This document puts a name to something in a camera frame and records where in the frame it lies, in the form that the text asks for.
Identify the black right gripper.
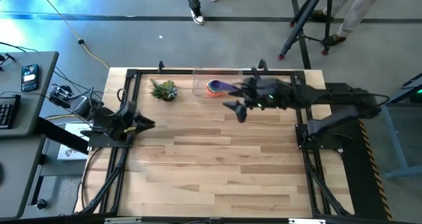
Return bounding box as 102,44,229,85
222,77,299,124

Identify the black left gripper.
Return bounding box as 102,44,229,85
121,100,156,146

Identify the orange measuring cup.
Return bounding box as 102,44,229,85
206,82,228,99

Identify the clear plastic basket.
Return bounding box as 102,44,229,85
192,67,245,105

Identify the potted succulent plant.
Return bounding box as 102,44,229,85
150,78,179,102

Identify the white printed paper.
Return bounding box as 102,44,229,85
57,123,90,161

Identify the black support beam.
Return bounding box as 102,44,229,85
34,117,90,154

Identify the person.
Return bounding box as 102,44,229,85
309,0,386,47
186,0,219,26

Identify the grey desk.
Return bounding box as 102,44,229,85
0,134,47,220
0,51,60,139

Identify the black smartphone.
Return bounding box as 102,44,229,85
20,63,40,93

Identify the black keyboard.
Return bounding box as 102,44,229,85
0,94,22,130

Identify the black hazard-striped floor mat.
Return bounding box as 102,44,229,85
324,82,394,221

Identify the blue-grey metal cart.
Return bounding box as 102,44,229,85
363,72,422,181

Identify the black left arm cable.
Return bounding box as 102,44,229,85
116,88,129,106

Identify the black table frame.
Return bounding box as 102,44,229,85
78,59,354,218

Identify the black cable bundle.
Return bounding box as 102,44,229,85
42,65,105,123

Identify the silver metal bracket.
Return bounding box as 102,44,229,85
104,217,142,224

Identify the yellow floor cable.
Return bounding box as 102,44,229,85
34,0,111,70

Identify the black camera tripod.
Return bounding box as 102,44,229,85
277,0,336,61

